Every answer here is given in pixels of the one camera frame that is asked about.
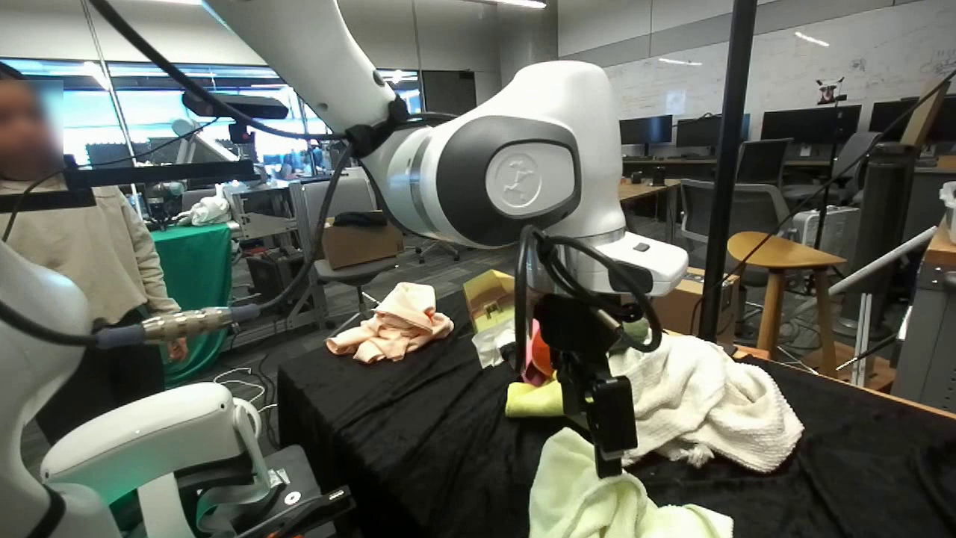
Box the grey office chair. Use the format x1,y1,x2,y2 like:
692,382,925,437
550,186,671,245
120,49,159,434
680,176,792,242
293,168,399,331

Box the wooden stool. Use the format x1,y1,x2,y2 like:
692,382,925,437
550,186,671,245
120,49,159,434
725,231,847,379

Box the person in beige sweater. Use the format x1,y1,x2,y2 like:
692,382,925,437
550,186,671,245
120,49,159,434
0,62,191,400

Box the black vertical pole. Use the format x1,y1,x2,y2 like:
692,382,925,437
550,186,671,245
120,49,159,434
692,0,761,340

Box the white floor cables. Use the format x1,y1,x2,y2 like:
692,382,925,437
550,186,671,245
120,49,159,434
208,364,280,413

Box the small brown cardboard box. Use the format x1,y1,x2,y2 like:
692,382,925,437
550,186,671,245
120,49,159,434
320,218,407,273

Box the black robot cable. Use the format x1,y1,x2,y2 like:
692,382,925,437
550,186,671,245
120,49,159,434
0,0,665,387

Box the large white waffle towel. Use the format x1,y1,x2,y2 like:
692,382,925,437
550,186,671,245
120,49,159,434
605,328,805,475

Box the black velvet tablecloth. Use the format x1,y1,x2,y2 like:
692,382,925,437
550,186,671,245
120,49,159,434
275,286,956,538

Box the silver metal pole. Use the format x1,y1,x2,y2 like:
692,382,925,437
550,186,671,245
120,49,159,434
823,224,944,392

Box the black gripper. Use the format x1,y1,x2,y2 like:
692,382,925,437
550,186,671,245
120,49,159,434
534,292,638,479

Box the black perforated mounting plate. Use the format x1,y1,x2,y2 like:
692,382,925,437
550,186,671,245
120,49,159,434
191,442,353,538

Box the dark grey cabinet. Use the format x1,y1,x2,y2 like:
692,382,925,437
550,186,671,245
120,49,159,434
855,140,944,267

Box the black computer monitor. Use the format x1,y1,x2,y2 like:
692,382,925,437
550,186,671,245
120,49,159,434
758,103,864,146
617,115,674,156
674,112,753,153
865,94,923,138

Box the black stereo camera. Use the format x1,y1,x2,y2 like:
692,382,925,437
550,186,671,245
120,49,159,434
179,88,293,146

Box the peach cloth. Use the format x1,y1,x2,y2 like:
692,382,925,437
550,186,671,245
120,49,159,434
323,280,457,369

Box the yellow cloth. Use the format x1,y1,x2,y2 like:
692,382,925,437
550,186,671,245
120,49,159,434
502,379,566,424

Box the green table cover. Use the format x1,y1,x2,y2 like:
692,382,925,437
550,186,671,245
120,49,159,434
147,222,235,387

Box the pale green white cloth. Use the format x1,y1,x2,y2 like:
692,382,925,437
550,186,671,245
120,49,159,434
525,424,737,538

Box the white plastic bag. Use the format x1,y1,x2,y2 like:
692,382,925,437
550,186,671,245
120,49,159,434
179,191,235,227

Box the grey workbench with wooden top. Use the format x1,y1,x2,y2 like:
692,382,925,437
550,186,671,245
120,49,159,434
891,222,956,413

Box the long cardboard box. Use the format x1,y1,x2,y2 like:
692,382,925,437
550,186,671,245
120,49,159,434
650,264,743,340

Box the black horizontal bar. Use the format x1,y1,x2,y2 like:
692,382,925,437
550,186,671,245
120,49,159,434
0,159,263,215

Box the wooden office table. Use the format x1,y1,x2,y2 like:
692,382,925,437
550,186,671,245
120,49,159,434
617,176,683,218

